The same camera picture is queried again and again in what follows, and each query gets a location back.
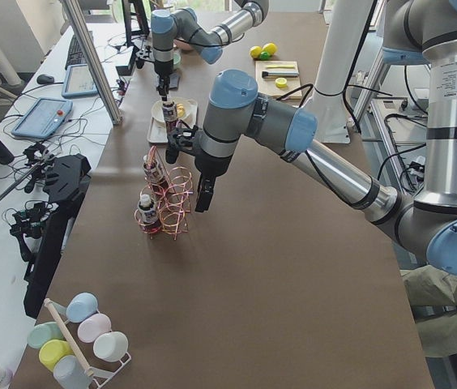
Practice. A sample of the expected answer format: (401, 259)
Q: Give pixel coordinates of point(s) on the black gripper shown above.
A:
(163, 68)
(209, 166)

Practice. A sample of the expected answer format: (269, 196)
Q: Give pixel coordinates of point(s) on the tea bottle white cap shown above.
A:
(169, 110)

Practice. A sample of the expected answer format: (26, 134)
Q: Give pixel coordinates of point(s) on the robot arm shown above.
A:
(168, 27)
(425, 224)

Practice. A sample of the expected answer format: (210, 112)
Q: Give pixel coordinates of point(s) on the tea bottle front left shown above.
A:
(154, 173)

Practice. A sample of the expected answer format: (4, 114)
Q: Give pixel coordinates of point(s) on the white serving tray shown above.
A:
(157, 130)

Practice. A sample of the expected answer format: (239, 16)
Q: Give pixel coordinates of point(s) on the tea bottle front right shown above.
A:
(148, 214)

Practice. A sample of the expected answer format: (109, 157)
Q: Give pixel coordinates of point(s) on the grey folded cloth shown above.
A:
(174, 81)

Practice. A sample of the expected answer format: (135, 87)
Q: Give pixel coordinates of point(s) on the mint green bowl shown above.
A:
(176, 60)

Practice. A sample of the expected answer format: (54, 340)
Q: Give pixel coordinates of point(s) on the white round plate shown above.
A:
(190, 110)

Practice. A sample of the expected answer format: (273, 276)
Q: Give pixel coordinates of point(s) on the pink bowl with ice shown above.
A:
(183, 46)

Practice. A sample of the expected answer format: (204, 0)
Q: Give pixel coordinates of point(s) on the blue teach pendant far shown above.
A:
(78, 82)

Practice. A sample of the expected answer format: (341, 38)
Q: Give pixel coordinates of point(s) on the blue teach pendant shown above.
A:
(43, 118)
(78, 82)

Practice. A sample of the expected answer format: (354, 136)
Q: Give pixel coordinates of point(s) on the black keyboard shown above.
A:
(75, 55)

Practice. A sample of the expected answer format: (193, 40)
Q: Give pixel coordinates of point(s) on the yellow lemon lower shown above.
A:
(255, 52)

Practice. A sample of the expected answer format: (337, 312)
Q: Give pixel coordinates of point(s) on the yellow lemon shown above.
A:
(255, 52)
(270, 48)

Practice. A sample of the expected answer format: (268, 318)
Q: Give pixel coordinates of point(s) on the steel muddler rod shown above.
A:
(279, 74)

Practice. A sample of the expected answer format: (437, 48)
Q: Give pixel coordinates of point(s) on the green lime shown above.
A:
(264, 56)

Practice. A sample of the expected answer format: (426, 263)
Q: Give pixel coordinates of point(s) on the wooden cutting board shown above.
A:
(275, 78)

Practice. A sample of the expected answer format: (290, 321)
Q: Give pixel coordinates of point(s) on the yellow lemon upper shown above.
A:
(270, 48)

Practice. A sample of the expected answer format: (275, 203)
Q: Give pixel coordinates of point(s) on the half lemon slice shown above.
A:
(281, 82)

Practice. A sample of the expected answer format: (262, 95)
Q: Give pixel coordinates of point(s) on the computer mouse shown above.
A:
(45, 79)

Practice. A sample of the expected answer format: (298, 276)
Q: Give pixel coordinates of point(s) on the blue teach pendant near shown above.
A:
(43, 118)

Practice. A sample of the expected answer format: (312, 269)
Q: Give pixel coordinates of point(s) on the light blue cup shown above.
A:
(81, 307)

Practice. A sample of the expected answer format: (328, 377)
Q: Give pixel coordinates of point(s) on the pink cup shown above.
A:
(93, 327)

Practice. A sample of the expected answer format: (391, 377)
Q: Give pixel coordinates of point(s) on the white cup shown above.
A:
(111, 346)

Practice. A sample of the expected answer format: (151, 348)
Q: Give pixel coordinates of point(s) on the green cup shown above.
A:
(42, 333)

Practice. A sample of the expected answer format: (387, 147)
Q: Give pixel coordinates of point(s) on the yellow cup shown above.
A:
(52, 352)

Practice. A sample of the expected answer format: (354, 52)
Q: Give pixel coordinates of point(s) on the grey cup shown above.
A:
(70, 374)

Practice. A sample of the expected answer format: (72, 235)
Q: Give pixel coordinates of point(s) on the person in beige clothes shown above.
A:
(429, 286)

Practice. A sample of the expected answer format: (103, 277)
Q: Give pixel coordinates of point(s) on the glazed ring doughnut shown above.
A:
(181, 110)

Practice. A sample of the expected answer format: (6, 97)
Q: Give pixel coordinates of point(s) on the copper wire bottle rack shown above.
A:
(172, 199)

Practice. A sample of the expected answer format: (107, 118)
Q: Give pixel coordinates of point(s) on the aluminium frame post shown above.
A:
(80, 29)

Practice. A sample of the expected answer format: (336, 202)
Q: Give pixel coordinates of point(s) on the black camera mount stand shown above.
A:
(40, 229)

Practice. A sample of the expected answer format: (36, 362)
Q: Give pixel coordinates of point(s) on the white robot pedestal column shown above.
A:
(347, 30)

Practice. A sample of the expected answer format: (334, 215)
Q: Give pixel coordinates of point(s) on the white wire cup rack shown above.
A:
(102, 372)

